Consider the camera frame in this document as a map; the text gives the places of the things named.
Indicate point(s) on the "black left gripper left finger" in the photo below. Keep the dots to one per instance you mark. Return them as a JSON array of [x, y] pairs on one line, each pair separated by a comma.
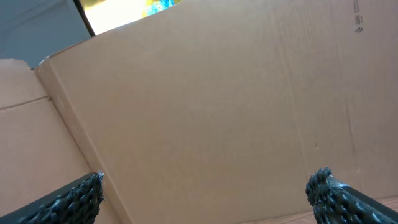
[[75, 203]]

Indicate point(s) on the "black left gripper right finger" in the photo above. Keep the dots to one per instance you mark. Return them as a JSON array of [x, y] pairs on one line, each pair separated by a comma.
[[335, 202]]

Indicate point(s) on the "brown cardboard box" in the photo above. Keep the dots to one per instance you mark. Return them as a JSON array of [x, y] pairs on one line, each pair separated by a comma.
[[38, 154], [220, 111]]

